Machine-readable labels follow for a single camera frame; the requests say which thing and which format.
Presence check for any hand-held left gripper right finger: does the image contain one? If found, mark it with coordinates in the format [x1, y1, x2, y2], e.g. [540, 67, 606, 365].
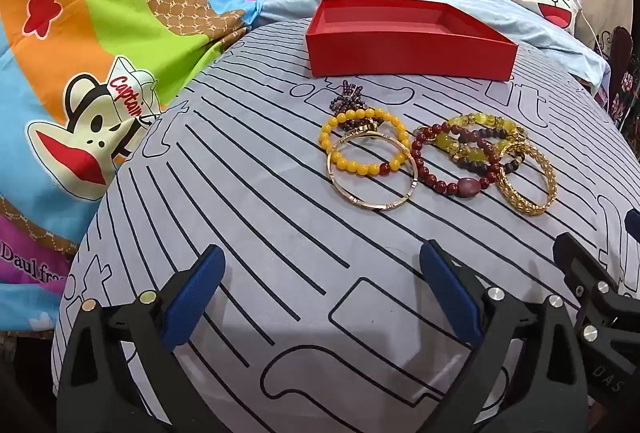
[419, 240, 592, 433]

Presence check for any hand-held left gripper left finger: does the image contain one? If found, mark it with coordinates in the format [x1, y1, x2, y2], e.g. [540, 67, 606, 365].
[56, 244, 226, 433]

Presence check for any gold chain bracelet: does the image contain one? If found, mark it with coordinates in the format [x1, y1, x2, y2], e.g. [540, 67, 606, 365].
[494, 137, 557, 218]

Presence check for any thin gold bangle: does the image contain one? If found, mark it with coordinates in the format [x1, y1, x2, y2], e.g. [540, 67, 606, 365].
[327, 125, 420, 212]

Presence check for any dark red bead bracelet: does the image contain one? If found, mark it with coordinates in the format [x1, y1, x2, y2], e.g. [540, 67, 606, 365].
[410, 122, 501, 202]

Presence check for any dark brown bead bracelet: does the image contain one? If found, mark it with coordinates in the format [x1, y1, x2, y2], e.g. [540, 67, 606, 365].
[449, 125, 527, 180]

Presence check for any yellow-green crystal bead bracelet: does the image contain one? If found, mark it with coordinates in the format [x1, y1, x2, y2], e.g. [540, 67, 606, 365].
[434, 110, 527, 174]

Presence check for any yellow bead bracelet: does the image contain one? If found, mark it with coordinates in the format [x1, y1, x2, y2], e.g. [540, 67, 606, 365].
[318, 108, 412, 176]

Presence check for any purple bead chain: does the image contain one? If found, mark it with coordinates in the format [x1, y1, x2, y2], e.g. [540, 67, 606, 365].
[327, 80, 387, 134]

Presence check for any red shallow box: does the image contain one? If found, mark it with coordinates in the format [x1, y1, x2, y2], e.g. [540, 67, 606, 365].
[306, 0, 519, 83]

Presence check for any dark red chair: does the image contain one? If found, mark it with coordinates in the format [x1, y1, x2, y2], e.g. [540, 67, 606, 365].
[594, 25, 640, 140]

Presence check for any light blue sheet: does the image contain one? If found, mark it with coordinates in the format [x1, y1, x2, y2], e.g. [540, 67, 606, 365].
[257, 0, 612, 96]

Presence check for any cartoon monkey blanket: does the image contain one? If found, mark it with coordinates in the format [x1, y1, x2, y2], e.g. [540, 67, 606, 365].
[0, 0, 266, 340]

